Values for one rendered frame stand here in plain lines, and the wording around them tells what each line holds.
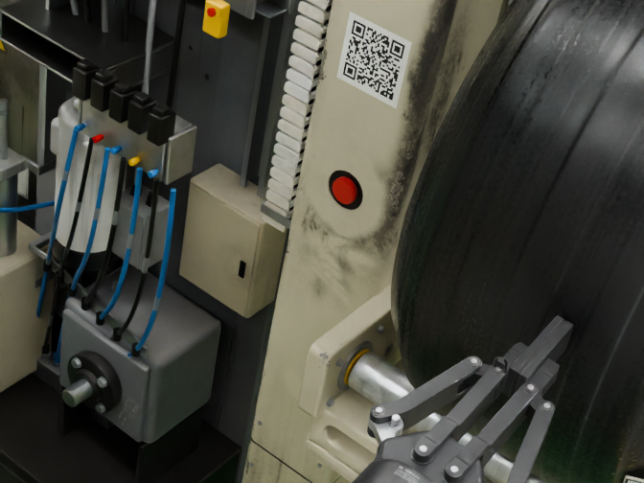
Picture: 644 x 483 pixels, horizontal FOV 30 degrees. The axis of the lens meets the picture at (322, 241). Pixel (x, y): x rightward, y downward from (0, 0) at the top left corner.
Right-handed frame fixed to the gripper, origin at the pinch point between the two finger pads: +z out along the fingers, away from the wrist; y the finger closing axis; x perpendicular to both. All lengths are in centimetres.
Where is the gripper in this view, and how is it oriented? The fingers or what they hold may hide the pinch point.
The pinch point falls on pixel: (539, 357)
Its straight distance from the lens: 92.2
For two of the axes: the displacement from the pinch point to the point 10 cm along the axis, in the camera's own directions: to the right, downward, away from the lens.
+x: -0.7, 7.1, 7.0
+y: -7.8, -4.8, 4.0
